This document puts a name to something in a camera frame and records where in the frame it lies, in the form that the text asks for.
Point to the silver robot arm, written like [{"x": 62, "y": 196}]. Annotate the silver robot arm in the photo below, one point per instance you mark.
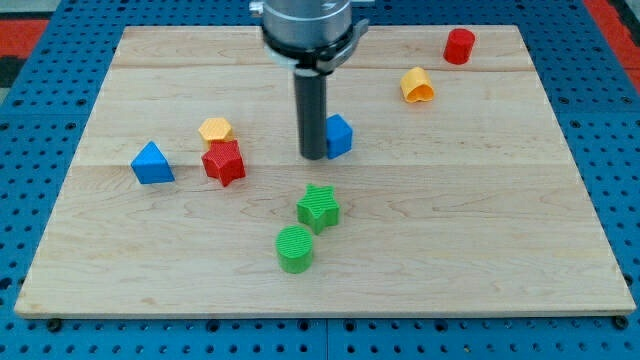
[{"x": 308, "y": 37}]

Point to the green circle block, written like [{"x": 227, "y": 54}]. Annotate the green circle block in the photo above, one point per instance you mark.
[{"x": 294, "y": 247}]

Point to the yellow hexagon block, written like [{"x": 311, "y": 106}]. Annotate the yellow hexagon block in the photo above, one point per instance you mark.
[{"x": 214, "y": 130}]

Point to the green star block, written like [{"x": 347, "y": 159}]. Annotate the green star block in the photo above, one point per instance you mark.
[{"x": 318, "y": 208}]

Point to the blue cube block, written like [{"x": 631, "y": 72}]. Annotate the blue cube block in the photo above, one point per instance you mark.
[{"x": 339, "y": 135}]

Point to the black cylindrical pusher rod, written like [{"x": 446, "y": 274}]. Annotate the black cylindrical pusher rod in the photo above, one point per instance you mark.
[{"x": 310, "y": 96}]

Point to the red star block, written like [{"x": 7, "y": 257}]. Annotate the red star block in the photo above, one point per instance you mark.
[{"x": 223, "y": 161}]

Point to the wooden board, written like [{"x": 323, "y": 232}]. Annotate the wooden board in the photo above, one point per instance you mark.
[{"x": 468, "y": 205}]

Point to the blue triangle block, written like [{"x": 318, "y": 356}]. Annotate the blue triangle block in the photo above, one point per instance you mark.
[{"x": 151, "y": 166}]

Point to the red cylinder block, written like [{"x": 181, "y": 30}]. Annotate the red cylinder block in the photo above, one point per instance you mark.
[{"x": 459, "y": 46}]

